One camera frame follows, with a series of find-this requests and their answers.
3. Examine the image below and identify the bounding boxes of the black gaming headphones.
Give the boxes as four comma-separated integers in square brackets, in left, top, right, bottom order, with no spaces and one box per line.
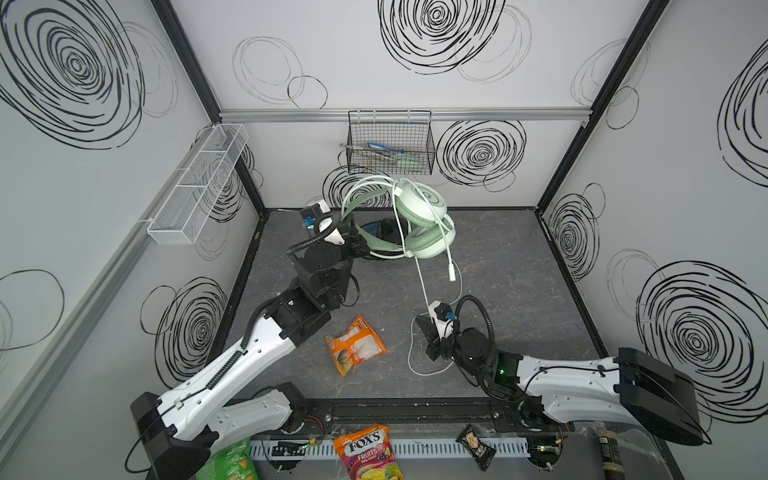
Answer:
[358,217,409,261]

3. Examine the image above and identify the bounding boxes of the mint green headphones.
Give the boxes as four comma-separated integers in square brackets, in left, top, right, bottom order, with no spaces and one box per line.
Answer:
[341,175,456,282]

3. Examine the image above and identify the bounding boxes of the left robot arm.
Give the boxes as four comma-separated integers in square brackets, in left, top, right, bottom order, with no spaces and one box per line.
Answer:
[131,213,369,479]

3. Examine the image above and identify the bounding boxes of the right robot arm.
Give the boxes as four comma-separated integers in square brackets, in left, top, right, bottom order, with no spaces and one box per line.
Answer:
[414,295,711,446]

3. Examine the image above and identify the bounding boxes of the orange snack bag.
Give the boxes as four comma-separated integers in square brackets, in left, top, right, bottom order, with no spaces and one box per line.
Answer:
[325,315,387,377]

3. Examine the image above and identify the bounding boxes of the green brush in basket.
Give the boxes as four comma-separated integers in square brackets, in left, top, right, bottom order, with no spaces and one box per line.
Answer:
[340,143,424,173]

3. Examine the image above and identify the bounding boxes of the blue tool in basket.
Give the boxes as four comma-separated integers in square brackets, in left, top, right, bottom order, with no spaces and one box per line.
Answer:
[368,142,404,156]

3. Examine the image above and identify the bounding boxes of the small dark snack packet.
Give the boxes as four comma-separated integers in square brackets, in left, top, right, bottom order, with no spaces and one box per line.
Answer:
[456,424,497,472]

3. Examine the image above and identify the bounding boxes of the Fox's fruits candy bag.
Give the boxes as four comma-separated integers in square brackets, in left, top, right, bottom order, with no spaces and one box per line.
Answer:
[333,424,403,480]

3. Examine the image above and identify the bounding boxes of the dark cylindrical roll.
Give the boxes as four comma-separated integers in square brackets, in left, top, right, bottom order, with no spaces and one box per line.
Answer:
[595,428,625,480]

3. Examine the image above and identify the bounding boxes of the green snack bag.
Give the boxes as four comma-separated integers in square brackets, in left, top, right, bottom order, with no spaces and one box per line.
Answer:
[195,438,259,480]

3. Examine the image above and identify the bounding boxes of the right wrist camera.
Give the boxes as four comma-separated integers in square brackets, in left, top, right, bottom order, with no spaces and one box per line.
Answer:
[428,301,456,339]

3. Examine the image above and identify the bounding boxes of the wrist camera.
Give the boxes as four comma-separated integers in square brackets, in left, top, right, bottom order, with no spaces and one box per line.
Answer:
[300,199,345,249]
[428,301,456,339]

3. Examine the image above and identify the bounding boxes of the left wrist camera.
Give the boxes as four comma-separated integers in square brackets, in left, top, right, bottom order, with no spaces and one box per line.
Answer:
[300,199,345,249]

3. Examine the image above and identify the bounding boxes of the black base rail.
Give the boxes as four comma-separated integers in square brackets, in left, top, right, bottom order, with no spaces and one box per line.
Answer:
[239,397,652,436]

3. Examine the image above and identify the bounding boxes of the black wire wall basket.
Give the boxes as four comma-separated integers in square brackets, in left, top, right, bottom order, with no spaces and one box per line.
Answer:
[343,109,436,175]

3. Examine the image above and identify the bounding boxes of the white mesh wall shelf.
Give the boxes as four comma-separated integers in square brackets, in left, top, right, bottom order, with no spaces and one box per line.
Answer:
[147,123,248,246]

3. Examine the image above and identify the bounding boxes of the white slotted cable duct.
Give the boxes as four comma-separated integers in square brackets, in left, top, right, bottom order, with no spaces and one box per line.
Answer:
[249,437,530,461]

